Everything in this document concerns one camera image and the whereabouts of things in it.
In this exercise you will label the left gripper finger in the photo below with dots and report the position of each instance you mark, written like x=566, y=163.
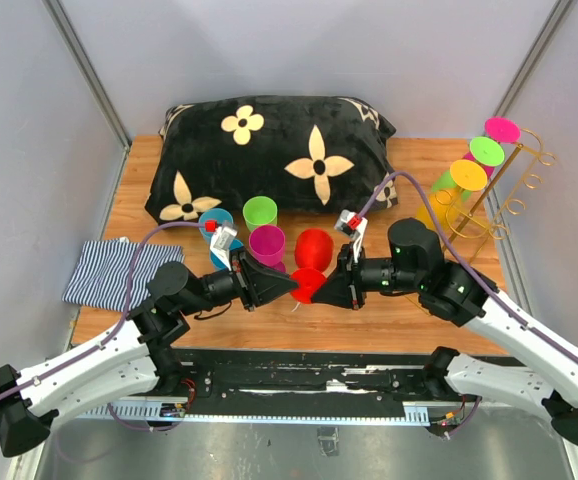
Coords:
x=261, y=277
x=260, y=294

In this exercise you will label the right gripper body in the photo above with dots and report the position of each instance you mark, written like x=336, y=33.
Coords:
x=371, y=274

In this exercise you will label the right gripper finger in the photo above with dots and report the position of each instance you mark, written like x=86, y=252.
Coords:
x=335, y=291
x=343, y=273

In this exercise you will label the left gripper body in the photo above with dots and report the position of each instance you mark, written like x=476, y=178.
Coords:
x=226, y=286

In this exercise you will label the red wine glass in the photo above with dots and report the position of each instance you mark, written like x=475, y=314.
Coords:
x=313, y=254

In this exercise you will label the teal glass green base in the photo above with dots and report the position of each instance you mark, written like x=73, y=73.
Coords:
x=220, y=257

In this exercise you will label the blue wine glass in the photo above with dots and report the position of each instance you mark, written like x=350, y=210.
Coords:
x=218, y=214

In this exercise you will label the light green wine glass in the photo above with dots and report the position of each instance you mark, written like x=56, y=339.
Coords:
x=259, y=211

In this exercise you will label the yellow wine glass orange base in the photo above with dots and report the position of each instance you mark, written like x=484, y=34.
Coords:
x=446, y=204

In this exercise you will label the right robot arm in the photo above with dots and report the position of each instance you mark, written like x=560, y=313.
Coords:
x=494, y=320

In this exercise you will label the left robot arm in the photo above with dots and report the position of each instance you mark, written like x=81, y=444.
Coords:
x=134, y=357

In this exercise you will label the pink base wine glass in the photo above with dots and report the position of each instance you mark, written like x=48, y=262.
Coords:
x=502, y=130

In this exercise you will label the black floral plush pillow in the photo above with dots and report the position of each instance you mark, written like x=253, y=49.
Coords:
x=315, y=154

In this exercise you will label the green glass yellow base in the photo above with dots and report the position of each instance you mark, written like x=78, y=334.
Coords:
x=465, y=174

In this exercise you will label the blue white striped cloth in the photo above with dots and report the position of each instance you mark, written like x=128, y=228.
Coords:
x=99, y=278

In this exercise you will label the magenta glass green base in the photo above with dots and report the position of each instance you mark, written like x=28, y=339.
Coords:
x=486, y=152

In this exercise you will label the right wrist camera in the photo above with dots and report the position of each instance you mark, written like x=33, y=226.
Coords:
x=352, y=225

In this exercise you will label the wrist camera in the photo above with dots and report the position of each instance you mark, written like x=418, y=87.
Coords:
x=352, y=225
x=223, y=235

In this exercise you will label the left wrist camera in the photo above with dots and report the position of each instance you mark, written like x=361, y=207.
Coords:
x=223, y=235

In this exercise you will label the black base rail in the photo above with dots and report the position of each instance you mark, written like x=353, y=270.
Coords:
x=319, y=388

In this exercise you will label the gold wire glass rack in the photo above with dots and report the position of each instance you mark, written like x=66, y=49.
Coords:
x=483, y=218

